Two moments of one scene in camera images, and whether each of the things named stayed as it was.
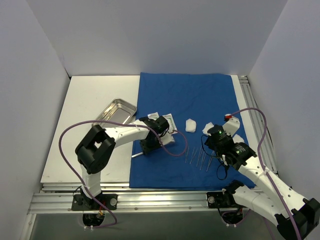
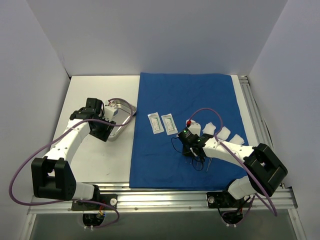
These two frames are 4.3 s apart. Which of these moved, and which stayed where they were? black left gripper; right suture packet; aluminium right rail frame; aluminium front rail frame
Moved: black left gripper
Stayed: aluminium front rail frame; right suture packet; aluminium right rail frame
